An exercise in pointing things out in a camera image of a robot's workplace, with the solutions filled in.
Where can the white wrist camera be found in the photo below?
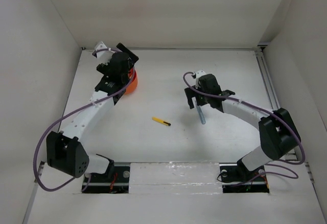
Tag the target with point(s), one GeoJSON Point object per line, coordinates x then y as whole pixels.
{"type": "Point", "coordinates": [196, 75]}
{"type": "Point", "coordinates": [100, 47]}

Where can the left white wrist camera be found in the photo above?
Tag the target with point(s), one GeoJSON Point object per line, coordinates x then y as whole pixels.
{"type": "Point", "coordinates": [100, 47]}

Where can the yellow utility knife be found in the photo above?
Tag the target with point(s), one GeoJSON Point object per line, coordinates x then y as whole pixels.
{"type": "Point", "coordinates": [163, 122]}

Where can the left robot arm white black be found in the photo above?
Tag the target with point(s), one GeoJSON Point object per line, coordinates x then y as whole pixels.
{"type": "Point", "coordinates": [66, 149]}

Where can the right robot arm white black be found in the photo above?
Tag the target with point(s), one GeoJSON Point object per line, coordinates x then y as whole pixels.
{"type": "Point", "coordinates": [277, 131]}

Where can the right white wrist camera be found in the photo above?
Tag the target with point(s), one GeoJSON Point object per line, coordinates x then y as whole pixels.
{"type": "Point", "coordinates": [196, 75]}

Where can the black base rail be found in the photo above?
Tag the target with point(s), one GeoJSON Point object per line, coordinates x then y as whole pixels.
{"type": "Point", "coordinates": [116, 183]}

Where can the white foam block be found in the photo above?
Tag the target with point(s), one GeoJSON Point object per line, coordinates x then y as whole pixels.
{"type": "Point", "coordinates": [175, 178]}

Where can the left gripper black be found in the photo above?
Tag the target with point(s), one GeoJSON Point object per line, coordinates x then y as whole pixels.
{"type": "Point", "coordinates": [104, 67]}

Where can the blue pen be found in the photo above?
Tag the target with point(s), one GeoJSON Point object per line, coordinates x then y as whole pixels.
{"type": "Point", "coordinates": [200, 113]}

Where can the orange round divided container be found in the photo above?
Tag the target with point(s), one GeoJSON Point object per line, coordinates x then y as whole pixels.
{"type": "Point", "coordinates": [133, 85]}

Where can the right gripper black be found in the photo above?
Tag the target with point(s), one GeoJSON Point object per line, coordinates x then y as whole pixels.
{"type": "Point", "coordinates": [190, 93]}

